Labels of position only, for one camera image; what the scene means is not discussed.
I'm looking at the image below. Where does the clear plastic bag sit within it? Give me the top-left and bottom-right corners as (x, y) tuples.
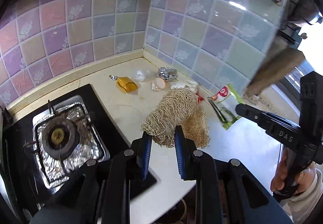
(134, 69), (151, 82)

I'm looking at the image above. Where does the white sleeve forearm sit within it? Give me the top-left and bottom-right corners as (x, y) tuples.
(287, 168), (322, 223)

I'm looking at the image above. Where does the white tissue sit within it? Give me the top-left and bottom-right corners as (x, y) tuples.
(171, 80), (199, 94)

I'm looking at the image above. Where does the person's right hand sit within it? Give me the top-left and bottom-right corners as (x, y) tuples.
(270, 149), (318, 194)

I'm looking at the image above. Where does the tan loofah scrubber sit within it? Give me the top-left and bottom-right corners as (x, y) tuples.
(142, 88), (210, 148)

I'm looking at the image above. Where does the aluminium foil burner liner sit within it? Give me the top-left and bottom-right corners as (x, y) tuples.
(32, 95), (110, 189)

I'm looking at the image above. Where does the round gas burner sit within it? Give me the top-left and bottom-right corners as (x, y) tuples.
(42, 117), (80, 160)

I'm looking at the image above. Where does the black gas stove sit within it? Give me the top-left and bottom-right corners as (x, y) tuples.
(0, 83), (158, 224)

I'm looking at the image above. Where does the green white food packet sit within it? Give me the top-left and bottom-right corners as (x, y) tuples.
(208, 83), (244, 130)

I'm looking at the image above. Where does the brown wooden board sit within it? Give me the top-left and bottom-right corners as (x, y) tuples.
(245, 48), (305, 97)

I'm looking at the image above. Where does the yellow snack wrapper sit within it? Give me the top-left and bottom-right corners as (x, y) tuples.
(117, 77), (138, 93)

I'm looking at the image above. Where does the crumpled aluminium foil ball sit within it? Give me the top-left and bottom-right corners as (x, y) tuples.
(157, 67), (177, 82)

